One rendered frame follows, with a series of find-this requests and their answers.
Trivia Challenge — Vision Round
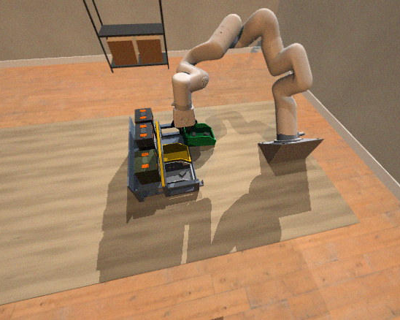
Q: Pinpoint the grey metal rack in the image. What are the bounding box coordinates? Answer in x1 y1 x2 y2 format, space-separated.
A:
127 116 204 202

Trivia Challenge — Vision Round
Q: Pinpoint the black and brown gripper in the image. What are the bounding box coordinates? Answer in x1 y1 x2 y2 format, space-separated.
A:
171 105 198 136

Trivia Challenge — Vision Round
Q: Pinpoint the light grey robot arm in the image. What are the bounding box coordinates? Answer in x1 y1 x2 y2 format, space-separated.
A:
171 9 312 142

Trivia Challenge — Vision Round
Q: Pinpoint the grey open bin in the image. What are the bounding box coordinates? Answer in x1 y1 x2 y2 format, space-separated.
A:
164 161 194 184

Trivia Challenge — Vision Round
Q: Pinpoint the green bin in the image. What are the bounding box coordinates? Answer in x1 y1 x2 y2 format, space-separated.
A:
182 123 215 147

